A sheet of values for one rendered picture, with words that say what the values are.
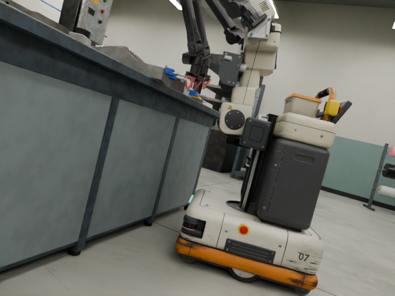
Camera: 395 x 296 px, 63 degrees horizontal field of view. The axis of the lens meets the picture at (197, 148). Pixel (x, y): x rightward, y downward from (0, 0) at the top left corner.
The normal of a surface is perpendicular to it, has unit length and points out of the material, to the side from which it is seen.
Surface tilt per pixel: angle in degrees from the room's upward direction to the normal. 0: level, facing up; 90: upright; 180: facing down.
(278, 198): 90
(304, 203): 90
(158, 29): 90
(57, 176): 90
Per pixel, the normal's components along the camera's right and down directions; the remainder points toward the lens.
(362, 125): -0.39, -0.05
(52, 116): 0.91, 0.25
